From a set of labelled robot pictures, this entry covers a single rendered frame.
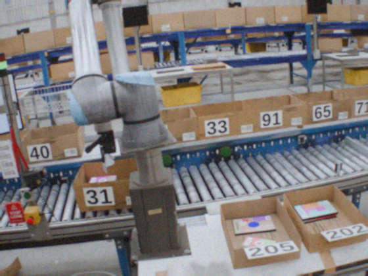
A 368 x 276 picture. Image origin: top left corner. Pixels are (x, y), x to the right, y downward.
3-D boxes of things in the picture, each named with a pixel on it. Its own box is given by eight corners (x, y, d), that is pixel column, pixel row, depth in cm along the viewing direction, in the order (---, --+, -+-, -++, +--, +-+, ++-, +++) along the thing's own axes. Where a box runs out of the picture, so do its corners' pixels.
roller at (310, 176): (313, 188, 211) (314, 181, 209) (280, 157, 260) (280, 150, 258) (321, 186, 211) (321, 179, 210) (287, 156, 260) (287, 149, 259)
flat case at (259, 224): (276, 231, 166) (276, 229, 165) (234, 236, 166) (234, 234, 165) (270, 217, 178) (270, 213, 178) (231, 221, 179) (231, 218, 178)
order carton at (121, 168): (78, 211, 201) (71, 184, 195) (87, 188, 228) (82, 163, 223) (149, 206, 201) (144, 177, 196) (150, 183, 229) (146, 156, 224)
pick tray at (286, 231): (233, 270, 144) (232, 250, 141) (220, 221, 181) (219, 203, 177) (301, 259, 145) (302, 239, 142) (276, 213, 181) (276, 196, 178)
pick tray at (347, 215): (309, 254, 147) (310, 234, 144) (282, 210, 183) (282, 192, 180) (367, 241, 148) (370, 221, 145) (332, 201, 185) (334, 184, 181)
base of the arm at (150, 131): (173, 140, 145) (168, 115, 142) (123, 151, 142) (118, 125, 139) (164, 129, 163) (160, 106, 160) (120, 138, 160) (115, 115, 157)
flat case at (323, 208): (338, 214, 169) (338, 211, 168) (301, 221, 168) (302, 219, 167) (326, 202, 182) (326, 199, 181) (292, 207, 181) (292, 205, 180)
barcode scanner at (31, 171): (49, 187, 175) (41, 168, 172) (27, 193, 175) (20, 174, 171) (51, 182, 182) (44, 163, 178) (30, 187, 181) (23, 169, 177)
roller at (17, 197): (5, 234, 189) (-2, 236, 189) (25, 193, 238) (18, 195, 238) (2, 227, 188) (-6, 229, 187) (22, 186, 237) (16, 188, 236)
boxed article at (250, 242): (270, 257, 149) (271, 250, 147) (241, 252, 155) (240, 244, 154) (275, 247, 154) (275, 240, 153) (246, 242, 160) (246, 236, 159)
